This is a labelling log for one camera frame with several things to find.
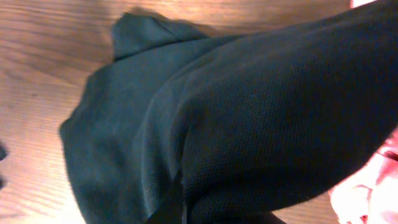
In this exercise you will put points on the black polo shirt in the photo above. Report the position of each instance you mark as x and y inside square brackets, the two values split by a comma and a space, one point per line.
[245, 119]

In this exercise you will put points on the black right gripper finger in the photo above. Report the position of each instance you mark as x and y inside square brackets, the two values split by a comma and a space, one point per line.
[172, 209]

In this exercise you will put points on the salmon pink shirt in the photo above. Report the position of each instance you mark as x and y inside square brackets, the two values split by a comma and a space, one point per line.
[363, 88]

